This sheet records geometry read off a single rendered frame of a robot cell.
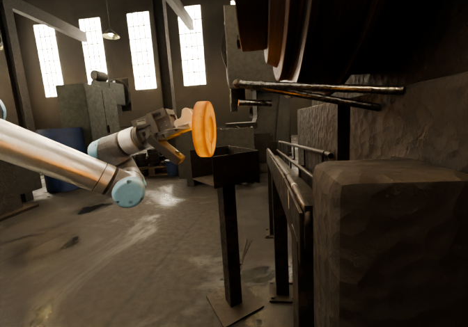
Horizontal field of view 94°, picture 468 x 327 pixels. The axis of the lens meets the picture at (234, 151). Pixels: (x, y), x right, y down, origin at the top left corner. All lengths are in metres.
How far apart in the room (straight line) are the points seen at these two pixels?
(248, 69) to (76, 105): 2.51
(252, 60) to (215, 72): 7.78
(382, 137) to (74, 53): 14.00
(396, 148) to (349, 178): 0.14
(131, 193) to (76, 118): 3.41
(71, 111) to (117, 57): 8.93
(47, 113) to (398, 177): 15.01
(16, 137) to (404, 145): 0.66
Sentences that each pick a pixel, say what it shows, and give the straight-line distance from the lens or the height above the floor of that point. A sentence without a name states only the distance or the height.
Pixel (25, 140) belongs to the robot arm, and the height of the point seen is 0.83.
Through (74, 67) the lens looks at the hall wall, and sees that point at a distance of 14.01.
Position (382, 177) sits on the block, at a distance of 0.19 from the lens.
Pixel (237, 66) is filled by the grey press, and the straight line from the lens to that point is 3.07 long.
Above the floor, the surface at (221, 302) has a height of 0.01.
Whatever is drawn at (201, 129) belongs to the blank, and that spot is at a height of 0.83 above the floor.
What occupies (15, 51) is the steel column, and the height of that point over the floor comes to 3.56.
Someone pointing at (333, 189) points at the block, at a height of 0.79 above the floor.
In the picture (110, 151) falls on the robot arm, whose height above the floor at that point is 0.78.
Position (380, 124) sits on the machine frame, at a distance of 0.34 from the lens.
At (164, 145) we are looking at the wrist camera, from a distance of 0.65.
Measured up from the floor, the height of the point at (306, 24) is 0.95.
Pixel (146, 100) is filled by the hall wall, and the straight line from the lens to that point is 11.77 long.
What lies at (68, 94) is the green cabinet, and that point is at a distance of 4.04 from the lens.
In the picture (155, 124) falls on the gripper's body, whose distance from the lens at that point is 0.64.
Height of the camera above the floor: 0.85
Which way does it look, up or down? 8 degrees down
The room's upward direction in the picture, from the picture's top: 4 degrees counter-clockwise
